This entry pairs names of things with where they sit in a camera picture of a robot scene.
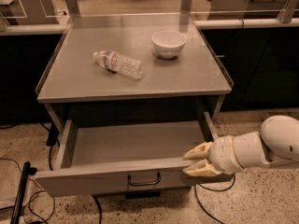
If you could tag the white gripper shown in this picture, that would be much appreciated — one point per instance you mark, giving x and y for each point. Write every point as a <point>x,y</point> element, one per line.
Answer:
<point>221,155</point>

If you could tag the grey top drawer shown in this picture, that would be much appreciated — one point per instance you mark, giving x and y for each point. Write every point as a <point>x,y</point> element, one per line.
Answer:
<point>126,158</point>

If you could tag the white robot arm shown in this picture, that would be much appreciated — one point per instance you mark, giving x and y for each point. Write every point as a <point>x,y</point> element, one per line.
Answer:
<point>276,145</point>

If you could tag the grey drawer cabinet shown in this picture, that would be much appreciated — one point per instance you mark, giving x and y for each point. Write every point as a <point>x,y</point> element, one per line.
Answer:
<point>129,94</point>

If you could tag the white ceramic bowl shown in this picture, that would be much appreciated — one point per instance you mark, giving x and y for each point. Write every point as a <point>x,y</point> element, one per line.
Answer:
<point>168,44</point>

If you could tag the clear plastic water bottle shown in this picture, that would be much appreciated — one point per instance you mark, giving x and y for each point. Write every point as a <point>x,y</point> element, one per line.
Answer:
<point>117,63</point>

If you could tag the background desk right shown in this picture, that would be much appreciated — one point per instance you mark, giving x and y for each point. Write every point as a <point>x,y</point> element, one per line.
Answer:
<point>245,9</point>

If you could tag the background desk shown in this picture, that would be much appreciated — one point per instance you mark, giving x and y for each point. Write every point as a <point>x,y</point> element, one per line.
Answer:
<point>245,9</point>
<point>28,12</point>

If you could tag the black pole on floor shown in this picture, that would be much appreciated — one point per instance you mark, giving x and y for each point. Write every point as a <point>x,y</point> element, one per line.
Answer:
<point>27,170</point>

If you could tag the background desk left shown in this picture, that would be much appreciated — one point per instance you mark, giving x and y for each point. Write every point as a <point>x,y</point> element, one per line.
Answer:
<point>28,12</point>

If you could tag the left metal post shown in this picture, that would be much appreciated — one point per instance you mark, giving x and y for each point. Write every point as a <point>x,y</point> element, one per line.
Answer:
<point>72,6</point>

